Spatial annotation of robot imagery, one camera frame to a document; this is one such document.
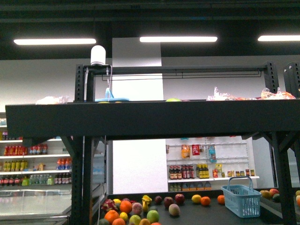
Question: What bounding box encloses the clear bagged produce far right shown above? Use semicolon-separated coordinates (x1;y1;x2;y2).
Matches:
261;88;296;100

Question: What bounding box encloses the yellow bell pepper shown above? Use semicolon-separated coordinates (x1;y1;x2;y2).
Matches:
142;195;152;212

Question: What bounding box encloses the pink dragon fruit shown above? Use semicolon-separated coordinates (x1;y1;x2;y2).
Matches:
100;199;118;212

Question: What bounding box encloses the orange mandarin far shelf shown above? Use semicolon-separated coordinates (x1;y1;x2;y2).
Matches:
201;196;211;207

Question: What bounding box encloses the blue basket on top shelf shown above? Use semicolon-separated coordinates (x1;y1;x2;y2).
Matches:
95;88;130;102

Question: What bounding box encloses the green apple far shelf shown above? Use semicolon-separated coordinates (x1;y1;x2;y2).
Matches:
146;210;159;224

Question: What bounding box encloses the blue basket on far shelf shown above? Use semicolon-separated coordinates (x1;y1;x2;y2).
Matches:
221;176;262;218

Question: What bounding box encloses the black metal shelf rack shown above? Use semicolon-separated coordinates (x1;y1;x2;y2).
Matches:
5;65;300;225

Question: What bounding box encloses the large orange far shelf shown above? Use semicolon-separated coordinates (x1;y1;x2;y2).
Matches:
120;201;132;214

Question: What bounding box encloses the orange by blue basket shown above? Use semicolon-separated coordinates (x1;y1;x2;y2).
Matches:
217;195;225;205

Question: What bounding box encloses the dark red apple far shelf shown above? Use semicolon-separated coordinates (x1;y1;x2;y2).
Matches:
164;196;174;209

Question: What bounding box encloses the clear bagged produce left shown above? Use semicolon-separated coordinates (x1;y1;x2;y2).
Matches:
36;96;69;105

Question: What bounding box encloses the white cylindrical device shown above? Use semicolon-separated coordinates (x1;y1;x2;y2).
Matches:
90;45;106;65

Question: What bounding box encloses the clear bagged produce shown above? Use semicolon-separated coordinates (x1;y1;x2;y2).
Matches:
261;88;296;100
36;96;69;105
206;87;238;101

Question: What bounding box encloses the white sauce shelf unit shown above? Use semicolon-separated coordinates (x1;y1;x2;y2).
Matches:
166;136;259;192

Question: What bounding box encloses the white drink shelf unit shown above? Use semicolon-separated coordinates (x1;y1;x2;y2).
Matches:
0;112;72;188

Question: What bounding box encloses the blue basket on shelf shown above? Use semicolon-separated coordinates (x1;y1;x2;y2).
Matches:
95;88;130;102
221;176;262;218

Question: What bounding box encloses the yellow lemon far shelf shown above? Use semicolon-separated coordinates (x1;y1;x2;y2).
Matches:
191;195;202;204

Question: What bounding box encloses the peach far shelf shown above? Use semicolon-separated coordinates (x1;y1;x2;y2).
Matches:
168;203;180;217

